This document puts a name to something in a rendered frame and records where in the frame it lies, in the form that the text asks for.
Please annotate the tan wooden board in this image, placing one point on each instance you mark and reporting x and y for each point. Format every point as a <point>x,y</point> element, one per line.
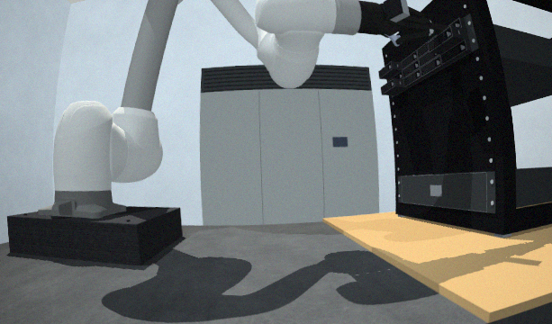
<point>493,278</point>

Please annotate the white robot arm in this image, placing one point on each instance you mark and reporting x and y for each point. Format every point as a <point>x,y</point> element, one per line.
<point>92,147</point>

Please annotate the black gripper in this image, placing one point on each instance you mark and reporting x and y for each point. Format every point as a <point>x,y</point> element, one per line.
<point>372,23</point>

